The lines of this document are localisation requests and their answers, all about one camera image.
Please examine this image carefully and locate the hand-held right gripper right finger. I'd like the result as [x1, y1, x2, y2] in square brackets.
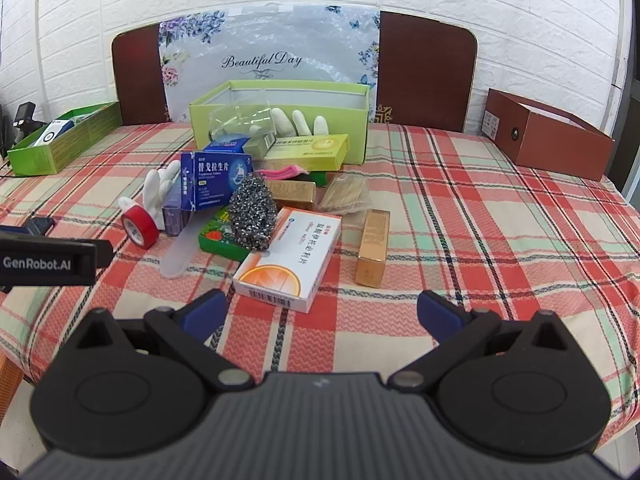
[386, 289, 571, 395]

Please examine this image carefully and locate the pink sock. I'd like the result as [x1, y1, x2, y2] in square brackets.
[259, 164, 309, 182]

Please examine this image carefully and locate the green cardboard box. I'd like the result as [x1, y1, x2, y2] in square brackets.
[7, 101, 123, 177]

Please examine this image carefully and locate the orange wooden bed frame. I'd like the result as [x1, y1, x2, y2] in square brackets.
[0, 354, 27, 424]

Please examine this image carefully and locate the blue medicine box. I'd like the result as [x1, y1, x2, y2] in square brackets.
[180, 150, 257, 212]

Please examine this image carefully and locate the red tape roll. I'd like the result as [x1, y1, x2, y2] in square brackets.
[121, 204, 160, 251]

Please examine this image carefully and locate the white floral plastic bag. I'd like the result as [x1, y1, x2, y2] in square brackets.
[157, 2, 382, 123]

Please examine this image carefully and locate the small olive box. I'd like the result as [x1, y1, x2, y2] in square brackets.
[244, 135, 277, 159]

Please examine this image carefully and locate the translucent plastic strip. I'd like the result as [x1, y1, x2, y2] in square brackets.
[159, 220, 197, 279]

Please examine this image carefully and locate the black device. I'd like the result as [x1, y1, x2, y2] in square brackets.
[12, 102, 39, 147]

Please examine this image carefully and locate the clear plastic bag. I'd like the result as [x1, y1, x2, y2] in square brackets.
[209, 104, 275, 142]

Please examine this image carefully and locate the white cloth glove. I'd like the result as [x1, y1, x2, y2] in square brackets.
[144, 159, 182, 232]

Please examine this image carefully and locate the brown cardboard box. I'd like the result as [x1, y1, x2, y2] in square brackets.
[481, 88, 616, 182]

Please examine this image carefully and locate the bag of toothpicks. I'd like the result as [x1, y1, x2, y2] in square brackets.
[319, 174, 372, 217]

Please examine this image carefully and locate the white blue box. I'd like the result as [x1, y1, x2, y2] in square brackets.
[34, 119, 74, 147]

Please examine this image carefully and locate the white orange medicine box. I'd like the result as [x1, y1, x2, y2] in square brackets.
[232, 206, 344, 314]

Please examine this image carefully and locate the dark vertical pole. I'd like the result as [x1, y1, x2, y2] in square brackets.
[607, 0, 640, 191]

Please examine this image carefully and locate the gold box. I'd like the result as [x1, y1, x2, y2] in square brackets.
[270, 180, 317, 211]
[355, 208, 391, 289]

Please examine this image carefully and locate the green strawberry print box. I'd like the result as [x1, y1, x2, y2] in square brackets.
[198, 206, 251, 261]

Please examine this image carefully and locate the yellow medicine box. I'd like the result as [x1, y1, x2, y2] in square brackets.
[261, 133, 351, 172]

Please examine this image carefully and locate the white rubber glove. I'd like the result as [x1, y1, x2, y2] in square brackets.
[250, 107, 329, 137]

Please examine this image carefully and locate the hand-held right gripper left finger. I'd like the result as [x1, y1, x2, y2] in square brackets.
[75, 289, 256, 395]

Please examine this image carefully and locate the blue mint box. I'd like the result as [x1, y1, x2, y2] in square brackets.
[202, 136, 251, 154]

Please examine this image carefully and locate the light green box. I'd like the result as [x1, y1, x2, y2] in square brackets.
[189, 80, 372, 166]

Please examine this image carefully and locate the brown wooden headboard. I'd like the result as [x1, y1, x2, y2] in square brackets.
[111, 10, 478, 133]

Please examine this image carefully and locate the plaid bed sheet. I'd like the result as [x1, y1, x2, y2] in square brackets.
[0, 120, 640, 461]

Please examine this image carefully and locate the steel wool scrubber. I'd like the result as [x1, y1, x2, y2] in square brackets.
[228, 172, 279, 251]

